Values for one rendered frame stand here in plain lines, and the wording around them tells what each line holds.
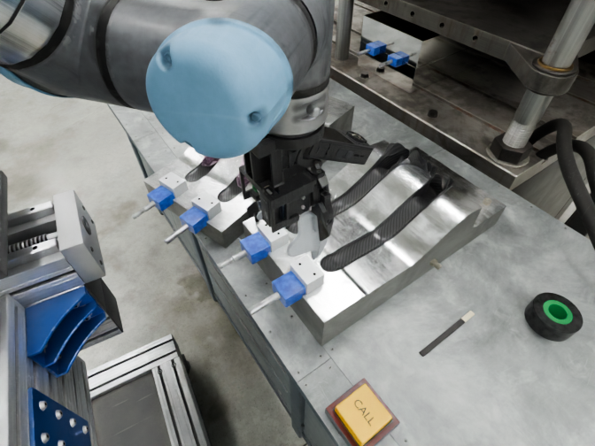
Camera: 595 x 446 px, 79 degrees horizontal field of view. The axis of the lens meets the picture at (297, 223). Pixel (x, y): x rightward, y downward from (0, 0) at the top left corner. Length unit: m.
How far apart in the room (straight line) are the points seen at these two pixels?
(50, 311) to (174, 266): 1.17
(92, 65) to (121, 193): 2.02
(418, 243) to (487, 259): 0.20
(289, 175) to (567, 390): 0.58
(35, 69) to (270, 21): 0.15
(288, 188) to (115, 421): 1.08
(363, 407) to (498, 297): 0.36
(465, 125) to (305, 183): 0.92
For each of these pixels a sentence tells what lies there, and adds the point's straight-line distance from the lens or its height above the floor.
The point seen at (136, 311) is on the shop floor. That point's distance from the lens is 1.75.
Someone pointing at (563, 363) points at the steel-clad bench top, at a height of 0.80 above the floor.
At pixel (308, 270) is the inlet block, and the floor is 0.92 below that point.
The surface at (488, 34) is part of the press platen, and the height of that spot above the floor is 1.03.
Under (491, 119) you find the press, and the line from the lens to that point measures 1.34.
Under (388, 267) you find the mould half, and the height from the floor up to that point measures 0.88.
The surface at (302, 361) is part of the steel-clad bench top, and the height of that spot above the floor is 0.80.
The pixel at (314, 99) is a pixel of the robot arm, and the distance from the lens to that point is 0.35.
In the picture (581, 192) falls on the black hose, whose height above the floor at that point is 0.90.
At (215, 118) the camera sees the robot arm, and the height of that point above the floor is 1.30.
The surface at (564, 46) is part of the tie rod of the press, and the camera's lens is 1.04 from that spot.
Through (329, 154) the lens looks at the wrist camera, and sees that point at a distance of 0.42.
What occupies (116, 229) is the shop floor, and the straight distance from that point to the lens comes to 2.10.
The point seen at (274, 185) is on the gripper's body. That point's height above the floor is 1.15.
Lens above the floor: 1.42
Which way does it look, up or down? 48 degrees down
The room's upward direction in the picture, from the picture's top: straight up
